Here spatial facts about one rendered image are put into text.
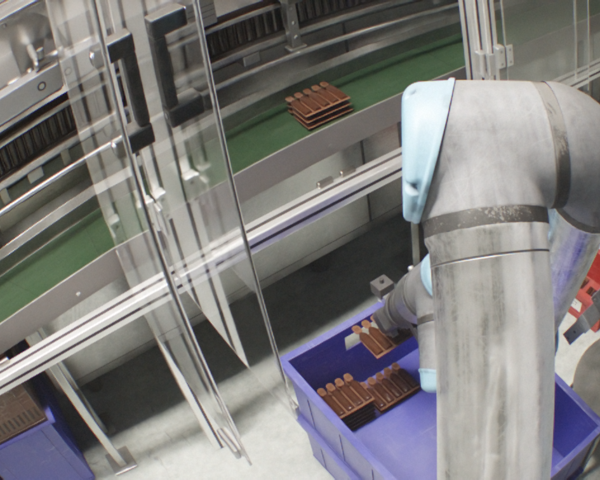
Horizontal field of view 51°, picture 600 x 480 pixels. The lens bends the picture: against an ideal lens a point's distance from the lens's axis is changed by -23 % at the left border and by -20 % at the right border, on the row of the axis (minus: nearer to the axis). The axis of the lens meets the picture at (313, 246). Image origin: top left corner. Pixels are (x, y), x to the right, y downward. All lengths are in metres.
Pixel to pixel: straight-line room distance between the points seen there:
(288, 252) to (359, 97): 0.57
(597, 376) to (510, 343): 1.10
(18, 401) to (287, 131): 0.87
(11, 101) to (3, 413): 0.74
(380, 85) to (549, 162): 1.09
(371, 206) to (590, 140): 1.55
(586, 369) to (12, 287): 1.31
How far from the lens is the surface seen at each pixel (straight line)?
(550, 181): 0.58
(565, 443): 1.49
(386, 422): 1.58
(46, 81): 1.29
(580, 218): 0.66
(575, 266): 0.79
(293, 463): 1.80
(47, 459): 1.79
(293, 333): 2.05
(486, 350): 0.55
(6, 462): 1.77
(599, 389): 1.62
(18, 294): 1.47
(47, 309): 1.43
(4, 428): 1.66
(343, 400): 1.51
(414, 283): 1.14
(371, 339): 1.43
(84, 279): 1.41
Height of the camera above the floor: 1.56
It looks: 44 degrees down
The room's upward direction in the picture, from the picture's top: 10 degrees counter-clockwise
